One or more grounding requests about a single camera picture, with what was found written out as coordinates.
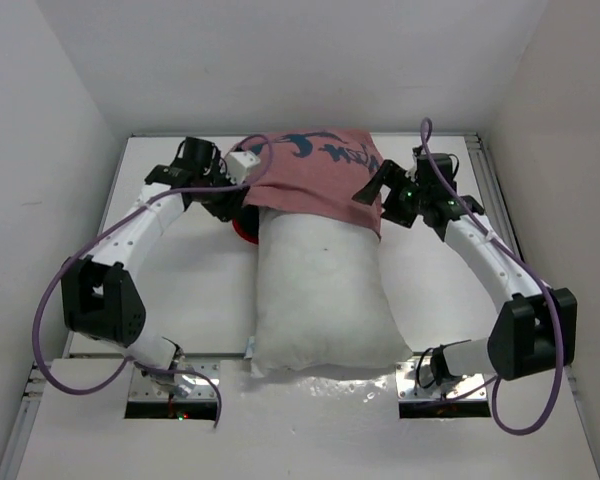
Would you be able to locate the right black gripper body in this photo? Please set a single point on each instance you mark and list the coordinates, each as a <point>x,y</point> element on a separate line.
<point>393,188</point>

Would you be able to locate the red patterned pillowcase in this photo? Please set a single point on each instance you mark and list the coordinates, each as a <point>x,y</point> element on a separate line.
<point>313,171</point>

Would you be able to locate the white pillow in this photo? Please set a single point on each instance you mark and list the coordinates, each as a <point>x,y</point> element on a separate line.
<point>319,297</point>

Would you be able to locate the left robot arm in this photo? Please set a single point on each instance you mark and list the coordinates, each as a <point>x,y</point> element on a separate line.
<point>100,299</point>

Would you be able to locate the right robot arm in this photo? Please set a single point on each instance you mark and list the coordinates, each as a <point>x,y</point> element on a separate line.
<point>535,322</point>

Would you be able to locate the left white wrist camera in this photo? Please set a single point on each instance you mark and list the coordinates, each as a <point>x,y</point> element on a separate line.
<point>240,165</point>

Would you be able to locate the aluminium frame rail right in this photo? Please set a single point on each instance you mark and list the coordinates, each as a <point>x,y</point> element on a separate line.
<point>490,191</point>

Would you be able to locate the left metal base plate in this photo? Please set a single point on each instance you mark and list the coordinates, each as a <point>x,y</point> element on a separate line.
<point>184,388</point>

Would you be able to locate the metal base plate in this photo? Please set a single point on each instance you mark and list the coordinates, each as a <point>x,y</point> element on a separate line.
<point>415,384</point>
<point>184,388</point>

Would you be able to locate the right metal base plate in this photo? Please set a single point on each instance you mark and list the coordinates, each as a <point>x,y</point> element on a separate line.
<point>415,384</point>

